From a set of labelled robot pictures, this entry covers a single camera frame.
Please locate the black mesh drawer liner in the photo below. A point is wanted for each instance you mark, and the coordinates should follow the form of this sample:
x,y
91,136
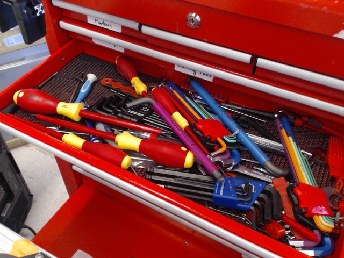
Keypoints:
x,y
195,183

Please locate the red holder colourful keys right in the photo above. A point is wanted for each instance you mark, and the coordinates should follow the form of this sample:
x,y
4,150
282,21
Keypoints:
x,y
312,199

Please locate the blue hex key holder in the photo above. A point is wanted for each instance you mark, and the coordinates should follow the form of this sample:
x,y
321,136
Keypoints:
x,y
237,193

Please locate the large blue Allen key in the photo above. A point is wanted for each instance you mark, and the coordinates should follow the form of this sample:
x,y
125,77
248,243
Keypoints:
x,y
241,134

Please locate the red yellow screwdriver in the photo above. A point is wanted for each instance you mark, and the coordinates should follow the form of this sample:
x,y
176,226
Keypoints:
x,y
128,71
160,96
164,152
39,102
106,152

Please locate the blue white small screwdriver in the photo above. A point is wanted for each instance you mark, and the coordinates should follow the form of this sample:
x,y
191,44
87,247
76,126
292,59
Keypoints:
x,y
86,87

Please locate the yellow object bottom left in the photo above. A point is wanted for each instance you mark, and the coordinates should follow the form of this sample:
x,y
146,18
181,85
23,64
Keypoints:
x,y
23,247

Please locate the red yellow screwdriver front left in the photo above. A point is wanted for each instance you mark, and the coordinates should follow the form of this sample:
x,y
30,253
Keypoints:
x,y
106,152

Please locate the white label Markers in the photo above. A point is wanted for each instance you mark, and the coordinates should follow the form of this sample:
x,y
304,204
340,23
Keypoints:
x,y
104,23

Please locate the open red drawer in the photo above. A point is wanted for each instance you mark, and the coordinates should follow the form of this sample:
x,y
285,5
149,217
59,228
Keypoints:
x,y
116,213

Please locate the silver wrench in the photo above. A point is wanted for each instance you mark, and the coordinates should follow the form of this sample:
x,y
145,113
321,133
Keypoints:
x,y
254,173

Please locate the red comb-like holder right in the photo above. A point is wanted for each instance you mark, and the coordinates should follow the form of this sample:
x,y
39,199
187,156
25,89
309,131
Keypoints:
x,y
335,156

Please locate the red holder colourful keys centre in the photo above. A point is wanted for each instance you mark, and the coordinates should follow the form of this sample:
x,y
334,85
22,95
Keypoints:
x,y
208,134

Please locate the white label cutting tools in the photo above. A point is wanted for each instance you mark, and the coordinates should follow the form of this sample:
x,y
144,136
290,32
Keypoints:
x,y
194,73

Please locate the red yellow screwdriver back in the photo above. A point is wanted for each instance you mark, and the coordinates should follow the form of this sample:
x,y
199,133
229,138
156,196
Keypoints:
x,y
128,71

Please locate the red holder colourful keys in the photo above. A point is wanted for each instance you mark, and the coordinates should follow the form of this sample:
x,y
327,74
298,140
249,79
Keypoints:
x,y
312,199
208,134

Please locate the red yellow screwdriver front middle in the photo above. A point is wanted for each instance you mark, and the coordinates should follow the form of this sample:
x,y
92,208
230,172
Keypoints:
x,y
164,152

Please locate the violet Allen key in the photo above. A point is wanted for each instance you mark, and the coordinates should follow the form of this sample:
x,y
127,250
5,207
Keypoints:
x,y
187,140

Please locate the red yellow screwdriver centre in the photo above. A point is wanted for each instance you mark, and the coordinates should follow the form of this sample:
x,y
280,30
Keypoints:
x,y
160,96

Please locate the orange plastic key holder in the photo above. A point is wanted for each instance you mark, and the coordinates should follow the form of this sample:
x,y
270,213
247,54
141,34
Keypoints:
x,y
119,87

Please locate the black box on floor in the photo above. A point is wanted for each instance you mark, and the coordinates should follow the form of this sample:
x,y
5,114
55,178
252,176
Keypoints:
x,y
16,198

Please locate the black device top left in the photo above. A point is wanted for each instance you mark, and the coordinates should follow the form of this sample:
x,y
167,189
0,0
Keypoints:
x,y
28,15

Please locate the red yellow screwdriver far left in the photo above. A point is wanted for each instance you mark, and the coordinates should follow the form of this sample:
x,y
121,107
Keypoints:
x,y
39,102

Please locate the red tool chest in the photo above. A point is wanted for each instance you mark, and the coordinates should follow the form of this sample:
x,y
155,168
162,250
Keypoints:
x,y
271,39

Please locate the silver chest lock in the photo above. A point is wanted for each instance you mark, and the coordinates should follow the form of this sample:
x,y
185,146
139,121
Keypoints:
x,y
193,20

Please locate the black torx key set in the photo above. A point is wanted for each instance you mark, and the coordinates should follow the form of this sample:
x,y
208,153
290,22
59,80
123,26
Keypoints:
x,y
115,106

